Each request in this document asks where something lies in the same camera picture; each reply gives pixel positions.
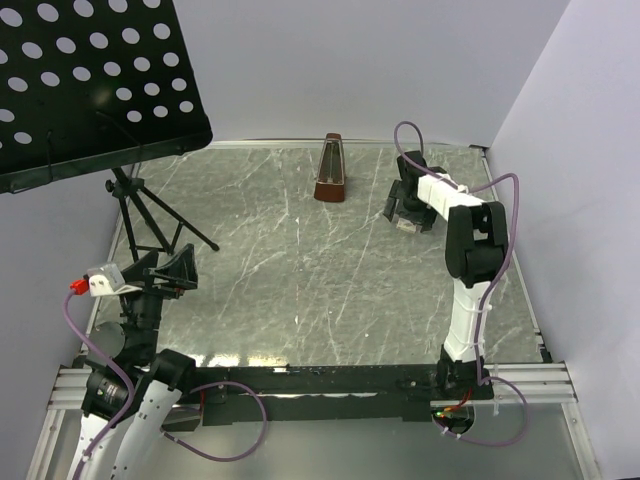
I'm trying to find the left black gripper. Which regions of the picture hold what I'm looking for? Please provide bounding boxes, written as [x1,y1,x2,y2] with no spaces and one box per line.
[112,242,197,360]

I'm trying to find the small beige white stapler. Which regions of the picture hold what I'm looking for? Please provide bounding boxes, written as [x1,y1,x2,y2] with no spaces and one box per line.
[396,218,419,234]

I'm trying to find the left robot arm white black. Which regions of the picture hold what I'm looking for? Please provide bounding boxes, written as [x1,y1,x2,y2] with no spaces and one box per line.
[67,244,198,479]

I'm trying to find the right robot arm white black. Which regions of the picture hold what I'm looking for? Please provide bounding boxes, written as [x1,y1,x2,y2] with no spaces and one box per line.
[383,150,509,398]

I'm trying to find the brown wooden metronome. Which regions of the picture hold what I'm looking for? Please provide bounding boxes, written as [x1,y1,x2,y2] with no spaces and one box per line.
[314,133,346,203]

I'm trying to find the black music stand tripod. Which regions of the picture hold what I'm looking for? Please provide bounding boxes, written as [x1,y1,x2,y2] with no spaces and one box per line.
[105,167,220,262]

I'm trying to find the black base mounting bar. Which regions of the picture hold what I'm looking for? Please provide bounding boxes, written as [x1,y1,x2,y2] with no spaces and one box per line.
[177,364,494,426]

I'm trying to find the black perforated music stand desk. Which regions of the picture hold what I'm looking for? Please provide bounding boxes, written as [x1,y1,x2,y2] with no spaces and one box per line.
[1,1,213,193]

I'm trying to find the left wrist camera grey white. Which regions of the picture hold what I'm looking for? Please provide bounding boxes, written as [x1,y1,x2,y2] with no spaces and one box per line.
[69,263,140,297]

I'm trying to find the aluminium frame rail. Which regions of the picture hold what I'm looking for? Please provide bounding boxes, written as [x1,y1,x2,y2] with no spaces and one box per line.
[46,363,578,410]

